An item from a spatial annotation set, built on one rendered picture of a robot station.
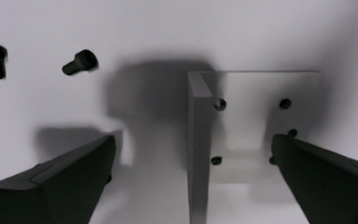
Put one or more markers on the grey metal bracket with holes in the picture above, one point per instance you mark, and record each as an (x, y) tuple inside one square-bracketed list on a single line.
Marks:
[(242, 130)]

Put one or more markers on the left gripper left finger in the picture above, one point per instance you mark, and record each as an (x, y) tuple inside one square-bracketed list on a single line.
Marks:
[(62, 190)]

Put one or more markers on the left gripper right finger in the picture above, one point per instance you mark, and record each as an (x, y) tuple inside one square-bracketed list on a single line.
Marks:
[(324, 183)]

